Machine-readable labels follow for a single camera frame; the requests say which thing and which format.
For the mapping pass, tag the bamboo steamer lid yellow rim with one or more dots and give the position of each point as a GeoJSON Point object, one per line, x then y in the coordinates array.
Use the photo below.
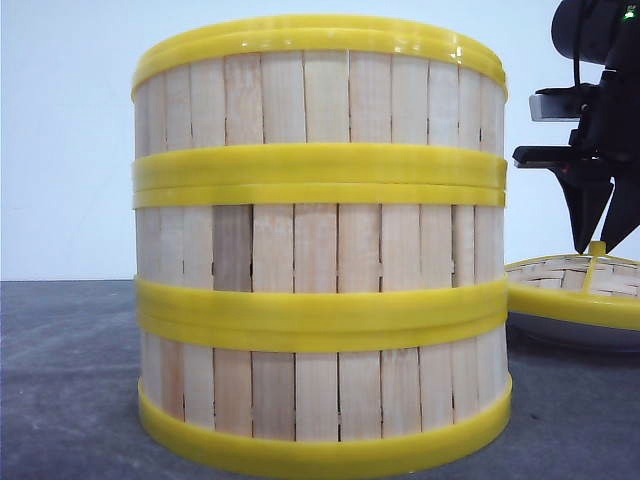
{"type": "Point", "coordinates": [552, 295]}

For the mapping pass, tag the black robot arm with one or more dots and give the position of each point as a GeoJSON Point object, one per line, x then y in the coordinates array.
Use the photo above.
{"type": "Point", "coordinates": [605, 33]}

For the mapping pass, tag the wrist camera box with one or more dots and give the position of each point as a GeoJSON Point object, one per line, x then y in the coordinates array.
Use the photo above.
{"type": "Point", "coordinates": [562, 104]}

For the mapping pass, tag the white plate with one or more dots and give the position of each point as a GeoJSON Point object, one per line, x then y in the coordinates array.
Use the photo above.
{"type": "Point", "coordinates": [576, 335]}

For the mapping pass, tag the bamboo steamer basket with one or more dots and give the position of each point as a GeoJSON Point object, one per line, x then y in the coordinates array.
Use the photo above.
{"type": "Point", "coordinates": [326, 415]}
{"type": "Point", "coordinates": [320, 275]}
{"type": "Point", "coordinates": [318, 109]}

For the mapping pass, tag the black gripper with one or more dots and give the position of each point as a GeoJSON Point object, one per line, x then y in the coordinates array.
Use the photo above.
{"type": "Point", "coordinates": [606, 140]}

